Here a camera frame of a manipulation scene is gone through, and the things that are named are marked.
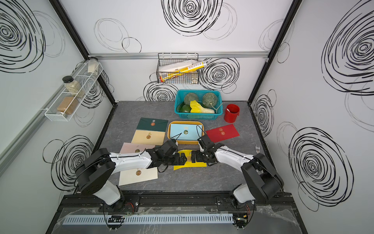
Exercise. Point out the left green melon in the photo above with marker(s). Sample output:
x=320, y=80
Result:
x=190, y=97

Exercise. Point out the teal plastic basket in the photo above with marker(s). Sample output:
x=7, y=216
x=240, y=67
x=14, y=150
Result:
x=179, y=98

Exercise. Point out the light blue envelope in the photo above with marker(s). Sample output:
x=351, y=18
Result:
x=187, y=132

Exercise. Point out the yellow cabbage toy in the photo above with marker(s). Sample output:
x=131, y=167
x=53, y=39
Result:
x=199, y=109

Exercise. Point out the pink envelope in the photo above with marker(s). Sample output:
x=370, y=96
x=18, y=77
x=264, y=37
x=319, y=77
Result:
x=133, y=148

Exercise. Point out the cream white envelope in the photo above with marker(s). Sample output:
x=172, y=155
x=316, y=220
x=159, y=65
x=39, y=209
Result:
x=137, y=175

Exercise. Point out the yellow plastic storage box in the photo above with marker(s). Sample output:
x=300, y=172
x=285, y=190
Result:
x=194, y=142

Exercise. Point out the white wire wall shelf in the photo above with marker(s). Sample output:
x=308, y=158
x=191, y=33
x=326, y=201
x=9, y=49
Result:
x=90, y=96

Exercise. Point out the black wire wall basket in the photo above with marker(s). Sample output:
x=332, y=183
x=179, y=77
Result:
x=168, y=58

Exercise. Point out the jar with black lid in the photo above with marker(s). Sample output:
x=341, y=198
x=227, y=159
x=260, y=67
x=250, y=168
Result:
x=71, y=84

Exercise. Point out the right green melon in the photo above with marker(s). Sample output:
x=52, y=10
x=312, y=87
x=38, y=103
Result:
x=209, y=100

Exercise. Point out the dark green envelope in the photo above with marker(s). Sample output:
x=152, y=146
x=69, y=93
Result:
x=151, y=124

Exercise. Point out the yellow envelope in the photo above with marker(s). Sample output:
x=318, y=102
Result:
x=189, y=163

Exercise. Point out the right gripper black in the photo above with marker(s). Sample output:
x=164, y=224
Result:
x=197, y=157

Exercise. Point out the red envelope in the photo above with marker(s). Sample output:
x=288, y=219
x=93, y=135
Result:
x=222, y=133

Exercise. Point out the yellow white box in basket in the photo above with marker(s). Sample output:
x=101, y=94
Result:
x=185, y=69

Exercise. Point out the green pepper toy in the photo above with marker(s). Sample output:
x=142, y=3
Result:
x=185, y=109

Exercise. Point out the green melon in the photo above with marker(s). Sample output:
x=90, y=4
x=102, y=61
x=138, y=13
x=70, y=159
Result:
x=209, y=100
x=190, y=97

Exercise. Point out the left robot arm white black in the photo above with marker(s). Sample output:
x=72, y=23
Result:
x=92, y=176

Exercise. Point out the silver fork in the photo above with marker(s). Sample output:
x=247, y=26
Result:
x=258, y=149

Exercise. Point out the tan kraft envelope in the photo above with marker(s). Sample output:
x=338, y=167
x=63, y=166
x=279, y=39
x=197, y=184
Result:
x=148, y=137

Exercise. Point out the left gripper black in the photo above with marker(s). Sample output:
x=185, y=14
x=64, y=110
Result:
x=182, y=159

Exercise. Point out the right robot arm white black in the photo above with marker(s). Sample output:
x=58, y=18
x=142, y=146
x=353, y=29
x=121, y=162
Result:
x=262, y=181

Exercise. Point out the white slotted cable duct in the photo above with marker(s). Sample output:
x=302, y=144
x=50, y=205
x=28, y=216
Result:
x=73, y=219

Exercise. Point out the clear jar far shelf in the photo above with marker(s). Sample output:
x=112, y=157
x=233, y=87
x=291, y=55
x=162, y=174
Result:
x=93, y=65

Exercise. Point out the red cup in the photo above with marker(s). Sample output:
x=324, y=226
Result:
x=231, y=113

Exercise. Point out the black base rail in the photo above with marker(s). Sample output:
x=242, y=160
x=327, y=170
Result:
x=134, y=201

